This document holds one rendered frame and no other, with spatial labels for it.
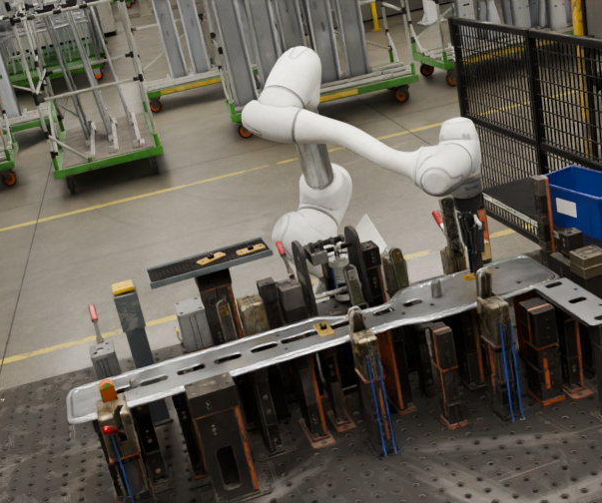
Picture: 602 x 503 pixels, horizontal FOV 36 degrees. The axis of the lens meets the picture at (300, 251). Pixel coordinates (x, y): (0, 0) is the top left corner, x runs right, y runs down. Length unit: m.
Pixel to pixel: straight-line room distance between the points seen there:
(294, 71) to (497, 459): 1.22
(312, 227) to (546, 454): 1.15
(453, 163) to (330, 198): 0.89
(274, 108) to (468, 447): 1.08
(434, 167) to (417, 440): 0.74
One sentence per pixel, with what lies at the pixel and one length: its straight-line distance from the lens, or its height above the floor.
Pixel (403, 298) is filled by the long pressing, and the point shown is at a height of 1.00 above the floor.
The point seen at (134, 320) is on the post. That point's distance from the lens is 2.74.
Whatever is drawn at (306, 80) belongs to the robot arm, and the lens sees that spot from 2.74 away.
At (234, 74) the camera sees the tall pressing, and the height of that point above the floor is 0.62.
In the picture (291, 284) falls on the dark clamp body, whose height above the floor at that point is 1.08.
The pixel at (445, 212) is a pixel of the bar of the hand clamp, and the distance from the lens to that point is 2.73.
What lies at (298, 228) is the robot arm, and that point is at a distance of 3.10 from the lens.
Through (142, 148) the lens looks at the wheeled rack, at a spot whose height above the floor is 0.28.
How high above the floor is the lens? 2.09
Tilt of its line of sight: 21 degrees down
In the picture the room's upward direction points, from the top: 12 degrees counter-clockwise
